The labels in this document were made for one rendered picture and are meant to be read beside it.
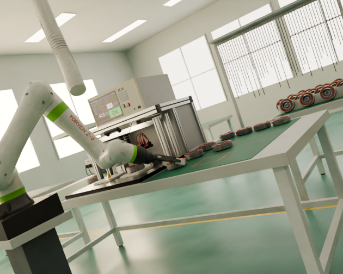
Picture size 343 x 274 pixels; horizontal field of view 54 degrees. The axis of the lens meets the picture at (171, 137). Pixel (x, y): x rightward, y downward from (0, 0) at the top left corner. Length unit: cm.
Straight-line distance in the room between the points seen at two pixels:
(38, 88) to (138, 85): 74
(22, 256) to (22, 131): 58
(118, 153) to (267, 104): 693
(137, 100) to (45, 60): 622
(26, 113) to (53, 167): 592
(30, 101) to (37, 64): 648
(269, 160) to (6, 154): 108
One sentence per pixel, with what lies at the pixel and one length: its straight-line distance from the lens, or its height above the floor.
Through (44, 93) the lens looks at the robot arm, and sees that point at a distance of 158.
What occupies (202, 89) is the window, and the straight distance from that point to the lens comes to 895.
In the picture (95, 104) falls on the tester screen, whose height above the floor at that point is 127.
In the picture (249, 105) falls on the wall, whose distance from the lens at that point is 850.
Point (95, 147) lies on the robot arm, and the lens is 173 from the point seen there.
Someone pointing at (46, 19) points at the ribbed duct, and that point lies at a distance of 383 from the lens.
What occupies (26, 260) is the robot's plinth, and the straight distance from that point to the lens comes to 175.
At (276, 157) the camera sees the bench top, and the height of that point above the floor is 73.
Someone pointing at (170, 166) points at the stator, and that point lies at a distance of 179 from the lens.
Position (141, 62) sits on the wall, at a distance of 993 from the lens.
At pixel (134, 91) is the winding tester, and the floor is 124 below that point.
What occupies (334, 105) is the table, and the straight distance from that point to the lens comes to 266.
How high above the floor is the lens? 101
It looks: 3 degrees down
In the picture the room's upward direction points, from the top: 19 degrees counter-clockwise
